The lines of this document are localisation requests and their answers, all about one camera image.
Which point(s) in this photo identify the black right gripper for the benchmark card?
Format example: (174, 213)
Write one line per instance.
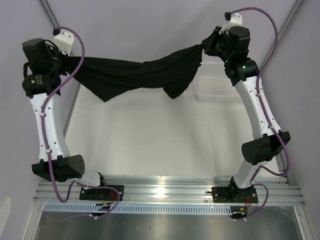
(208, 44)

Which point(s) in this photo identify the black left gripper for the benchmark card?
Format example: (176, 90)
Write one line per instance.
(53, 48)

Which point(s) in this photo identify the black t-shirt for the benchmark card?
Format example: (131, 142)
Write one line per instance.
(107, 78)

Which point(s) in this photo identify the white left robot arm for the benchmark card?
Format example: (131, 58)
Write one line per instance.
(41, 85)

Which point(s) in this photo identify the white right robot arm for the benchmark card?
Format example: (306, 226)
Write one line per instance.
(268, 137)

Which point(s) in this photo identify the white perforated plastic basket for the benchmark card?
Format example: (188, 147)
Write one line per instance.
(211, 84)

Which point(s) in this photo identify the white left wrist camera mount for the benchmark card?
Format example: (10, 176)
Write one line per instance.
(64, 40)

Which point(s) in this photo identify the grey aluminium frame post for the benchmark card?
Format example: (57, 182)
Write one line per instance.
(284, 29)

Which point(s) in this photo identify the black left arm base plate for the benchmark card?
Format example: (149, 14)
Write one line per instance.
(93, 194)

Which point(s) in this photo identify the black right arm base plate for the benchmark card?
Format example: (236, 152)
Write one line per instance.
(223, 194)

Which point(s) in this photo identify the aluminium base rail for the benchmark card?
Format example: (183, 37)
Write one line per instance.
(173, 190)

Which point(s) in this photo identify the grey slotted cable duct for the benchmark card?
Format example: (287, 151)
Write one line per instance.
(130, 208)

